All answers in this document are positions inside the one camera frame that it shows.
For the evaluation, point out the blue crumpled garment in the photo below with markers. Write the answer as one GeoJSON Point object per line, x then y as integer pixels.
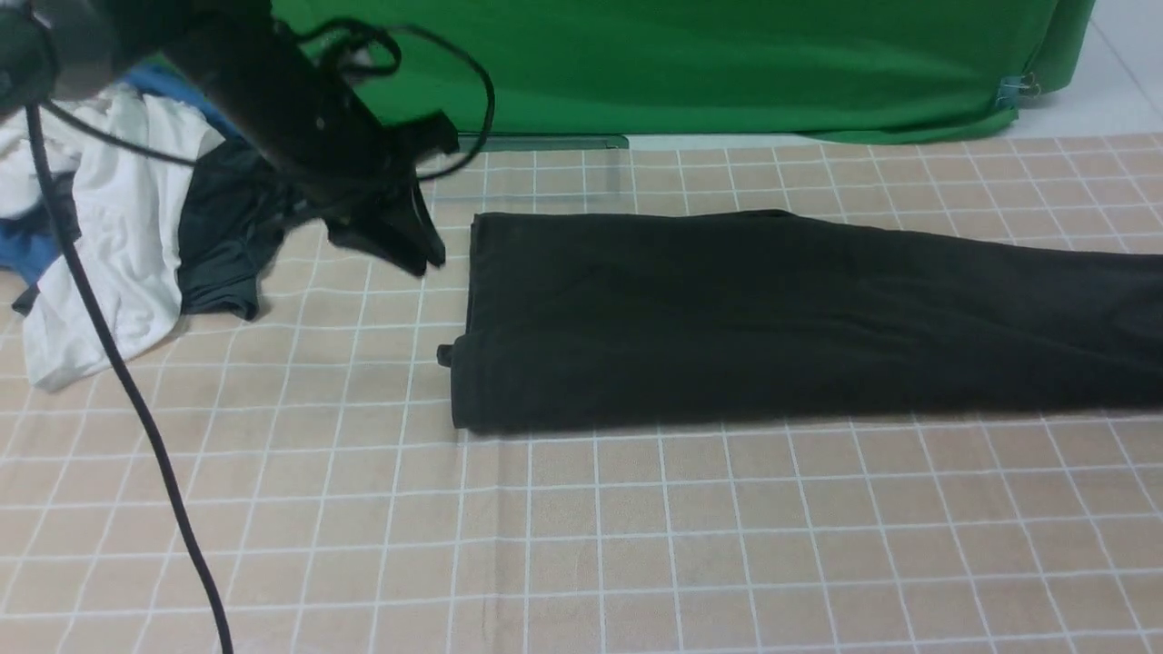
{"type": "Point", "coordinates": [27, 245]}

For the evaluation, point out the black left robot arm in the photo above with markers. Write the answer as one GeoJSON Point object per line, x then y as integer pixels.
{"type": "Point", "coordinates": [69, 50]}

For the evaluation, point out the green backdrop cloth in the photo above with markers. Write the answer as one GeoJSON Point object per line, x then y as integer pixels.
{"type": "Point", "coordinates": [853, 72]}

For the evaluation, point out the blue binder clip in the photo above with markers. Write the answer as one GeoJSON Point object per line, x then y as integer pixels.
{"type": "Point", "coordinates": [1012, 90]}

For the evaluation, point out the dark teal crumpled shirt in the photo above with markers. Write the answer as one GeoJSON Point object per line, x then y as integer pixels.
{"type": "Point", "coordinates": [226, 237]}

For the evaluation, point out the checkered beige tablecloth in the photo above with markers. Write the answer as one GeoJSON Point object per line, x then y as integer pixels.
{"type": "Point", "coordinates": [341, 514]}

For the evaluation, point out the dark gray long-sleeve shirt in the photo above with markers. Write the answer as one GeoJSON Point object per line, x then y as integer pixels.
{"type": "Point", "coordinates": [614, 320]}

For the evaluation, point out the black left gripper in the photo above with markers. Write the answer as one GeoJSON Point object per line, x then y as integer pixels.
{"type": "Point", "coordinates": [288, 95]}

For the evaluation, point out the white crumpled shirt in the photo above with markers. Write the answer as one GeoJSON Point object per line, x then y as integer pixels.
{"type": "Point", "coordinates": [128, 212]}

